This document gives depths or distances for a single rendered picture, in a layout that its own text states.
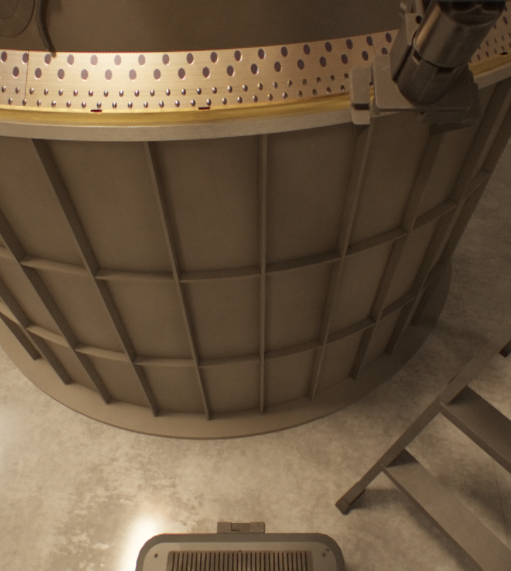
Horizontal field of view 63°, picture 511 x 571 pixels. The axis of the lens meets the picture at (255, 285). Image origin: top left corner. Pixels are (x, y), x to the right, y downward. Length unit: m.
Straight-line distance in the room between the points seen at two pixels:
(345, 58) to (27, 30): 0.50
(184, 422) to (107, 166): 1.04
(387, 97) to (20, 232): 0.83
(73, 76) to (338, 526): 1.38
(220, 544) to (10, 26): 1.17
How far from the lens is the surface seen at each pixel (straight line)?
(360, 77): 0.54
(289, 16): 0.77
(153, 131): 0.70
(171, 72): 0.73
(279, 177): 0.82
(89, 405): 1.73
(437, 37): 0.45
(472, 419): 1.06
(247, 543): 1.24
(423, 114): 0.52
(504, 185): 2.92
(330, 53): 0.77
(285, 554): 1.24
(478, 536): 1.31
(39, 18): 0.80
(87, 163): 0.83
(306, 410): 1.61
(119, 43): 0.76
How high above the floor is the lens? 1.48
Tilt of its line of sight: 49 degrees down
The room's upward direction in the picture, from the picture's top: 1 degrees counter-clockwise
